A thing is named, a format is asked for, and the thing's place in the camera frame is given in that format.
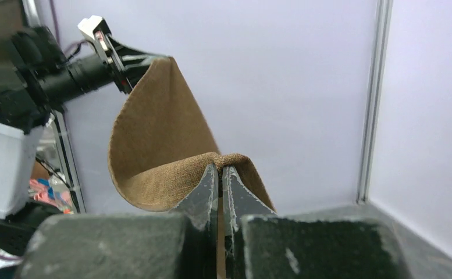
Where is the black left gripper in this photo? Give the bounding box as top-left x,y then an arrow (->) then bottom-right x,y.
65,34 -> 168,94

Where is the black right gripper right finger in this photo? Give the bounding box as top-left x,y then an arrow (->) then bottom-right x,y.
222,166 -> 276,231

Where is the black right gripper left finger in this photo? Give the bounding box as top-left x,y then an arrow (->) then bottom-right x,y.
170,163 -> 219,231

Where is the brown cloth napkin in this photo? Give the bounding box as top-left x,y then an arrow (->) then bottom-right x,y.
108,56 -> 277,279

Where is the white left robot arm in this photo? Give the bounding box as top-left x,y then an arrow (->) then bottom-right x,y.
0,16 -> 156,256

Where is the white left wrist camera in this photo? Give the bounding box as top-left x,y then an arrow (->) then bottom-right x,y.
77,15 -> 111,60

